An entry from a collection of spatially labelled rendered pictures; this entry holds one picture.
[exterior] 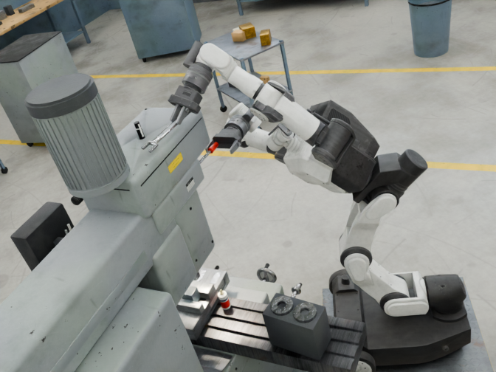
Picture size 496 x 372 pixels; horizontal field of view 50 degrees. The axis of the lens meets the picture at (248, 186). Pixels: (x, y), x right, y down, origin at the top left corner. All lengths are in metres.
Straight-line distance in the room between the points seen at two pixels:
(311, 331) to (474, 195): 2.63
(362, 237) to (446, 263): 1.53
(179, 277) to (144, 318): 0.32
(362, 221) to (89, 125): 1.24
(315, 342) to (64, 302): 0.97
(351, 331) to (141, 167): 1.10
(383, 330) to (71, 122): 1.82
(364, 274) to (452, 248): 1.56
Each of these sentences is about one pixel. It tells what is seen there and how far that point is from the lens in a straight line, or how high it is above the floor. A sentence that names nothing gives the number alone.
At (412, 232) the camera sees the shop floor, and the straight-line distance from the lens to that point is 4.10.
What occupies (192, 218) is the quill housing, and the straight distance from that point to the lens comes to 2.03.
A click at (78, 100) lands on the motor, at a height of 2.19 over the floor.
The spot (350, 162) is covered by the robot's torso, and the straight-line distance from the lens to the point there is 2.13.
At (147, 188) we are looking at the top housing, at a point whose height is 1.83.
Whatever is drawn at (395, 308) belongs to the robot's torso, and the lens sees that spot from 2.69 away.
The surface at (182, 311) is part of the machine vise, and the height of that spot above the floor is 1.03.
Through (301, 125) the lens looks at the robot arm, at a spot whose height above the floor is 1.80.
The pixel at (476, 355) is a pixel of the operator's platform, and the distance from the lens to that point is 2.91.
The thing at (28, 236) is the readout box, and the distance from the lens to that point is 1.98.
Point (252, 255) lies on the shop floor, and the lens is 4.11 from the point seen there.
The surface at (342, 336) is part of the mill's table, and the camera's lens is 2.26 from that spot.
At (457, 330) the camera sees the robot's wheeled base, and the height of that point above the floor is 0.57.
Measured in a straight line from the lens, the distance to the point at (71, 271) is 1.66.
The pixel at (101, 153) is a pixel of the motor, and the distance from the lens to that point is 1.62.
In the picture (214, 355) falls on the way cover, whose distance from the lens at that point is 2.41.
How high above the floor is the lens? 2.73
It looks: 34 degrees down
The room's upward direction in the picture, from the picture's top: 15 degrees counter-clockwise
